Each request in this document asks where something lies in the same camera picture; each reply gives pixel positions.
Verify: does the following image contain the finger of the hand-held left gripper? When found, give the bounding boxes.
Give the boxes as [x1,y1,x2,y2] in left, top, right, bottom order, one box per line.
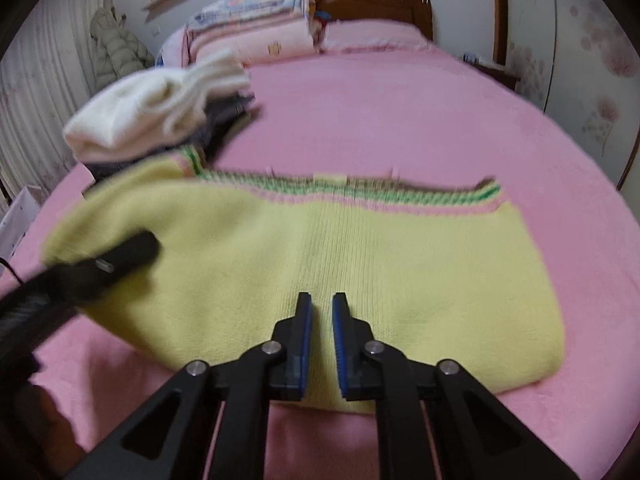
[20,230,162,307]

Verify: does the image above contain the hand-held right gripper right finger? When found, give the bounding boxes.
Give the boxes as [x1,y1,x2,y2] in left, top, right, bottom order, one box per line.
[332,291,581,480]

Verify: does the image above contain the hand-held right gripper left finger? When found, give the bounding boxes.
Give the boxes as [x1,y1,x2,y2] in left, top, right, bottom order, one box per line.
[65,291,314,480]

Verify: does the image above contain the yellow knit cardigan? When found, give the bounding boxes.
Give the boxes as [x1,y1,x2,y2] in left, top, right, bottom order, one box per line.
[40,145,568,413]

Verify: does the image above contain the stack of folded clothes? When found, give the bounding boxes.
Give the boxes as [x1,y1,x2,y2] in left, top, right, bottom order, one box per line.
[63,49,251,163]

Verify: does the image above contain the grey folded garment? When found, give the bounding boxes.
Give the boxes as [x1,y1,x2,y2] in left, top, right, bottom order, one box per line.
[82,92,261,181]

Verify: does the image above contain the white patterned curtain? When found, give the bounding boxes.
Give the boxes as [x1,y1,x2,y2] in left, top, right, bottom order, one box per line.
[0,0,111,201]

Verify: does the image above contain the olive puffer jacket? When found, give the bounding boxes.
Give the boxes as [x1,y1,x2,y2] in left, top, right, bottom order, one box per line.
[90,6,156,92]

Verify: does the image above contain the white cushion with blue print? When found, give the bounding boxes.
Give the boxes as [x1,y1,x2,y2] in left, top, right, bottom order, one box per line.
[155,27,191,68]

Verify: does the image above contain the pink bed blanket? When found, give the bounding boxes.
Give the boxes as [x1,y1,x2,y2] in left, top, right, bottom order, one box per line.
[0,52,640,480]

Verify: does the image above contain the pink folded quilt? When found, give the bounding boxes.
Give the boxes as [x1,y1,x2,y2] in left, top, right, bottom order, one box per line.
[187,15,318,66]

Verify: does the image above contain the floral folded quilt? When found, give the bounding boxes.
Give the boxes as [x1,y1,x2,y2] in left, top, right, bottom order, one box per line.
[187,0,313,28]

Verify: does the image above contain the pink pillow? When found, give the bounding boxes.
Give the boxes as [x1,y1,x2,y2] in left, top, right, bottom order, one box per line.
[320,19,433,55]

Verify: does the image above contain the wooden nightstand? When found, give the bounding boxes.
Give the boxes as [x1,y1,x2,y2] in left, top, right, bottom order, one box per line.
[462,52,523,93]

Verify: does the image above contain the wooden headboard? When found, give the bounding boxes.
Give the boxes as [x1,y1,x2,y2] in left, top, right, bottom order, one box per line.
[307,0,435,41]

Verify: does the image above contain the floral sliding wardrobe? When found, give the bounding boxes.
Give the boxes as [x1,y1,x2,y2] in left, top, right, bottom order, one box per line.
[505,0,640,191]

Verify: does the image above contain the black cable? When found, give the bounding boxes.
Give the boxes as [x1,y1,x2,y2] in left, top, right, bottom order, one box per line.
[0,257,23,288]

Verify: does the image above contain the wooden door frame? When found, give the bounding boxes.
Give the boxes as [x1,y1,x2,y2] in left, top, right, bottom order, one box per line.
[490,0,511,66]

